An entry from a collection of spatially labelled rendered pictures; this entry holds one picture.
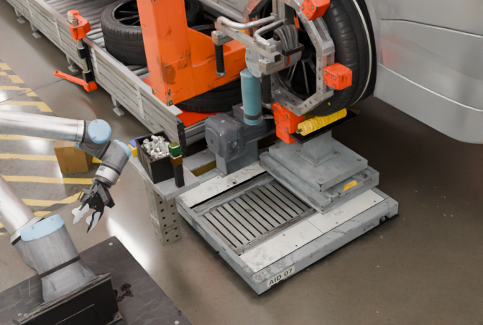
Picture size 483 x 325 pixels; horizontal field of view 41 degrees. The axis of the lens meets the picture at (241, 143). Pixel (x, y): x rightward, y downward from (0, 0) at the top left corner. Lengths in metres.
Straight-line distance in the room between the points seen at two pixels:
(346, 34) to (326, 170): 0.79
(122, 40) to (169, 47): 1.08
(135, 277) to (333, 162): 1.14
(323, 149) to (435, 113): 0.85
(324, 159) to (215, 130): 0.55
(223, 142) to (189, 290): 0.72
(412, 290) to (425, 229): 0.39
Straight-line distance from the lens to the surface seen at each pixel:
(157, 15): 2.88
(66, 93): 4.48
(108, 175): 2.61
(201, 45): 3.08
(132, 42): 3.98
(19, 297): 2.63
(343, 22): 2.55
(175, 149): 2.55
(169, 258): 3.03
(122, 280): 2.55
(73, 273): 2.32
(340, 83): 2.53
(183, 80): 3.06
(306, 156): 3.16
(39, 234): 2.33
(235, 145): 3.13
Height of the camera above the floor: 2.10
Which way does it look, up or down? 35 degrees down
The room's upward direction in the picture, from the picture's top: 5 degrees counter-clockwise
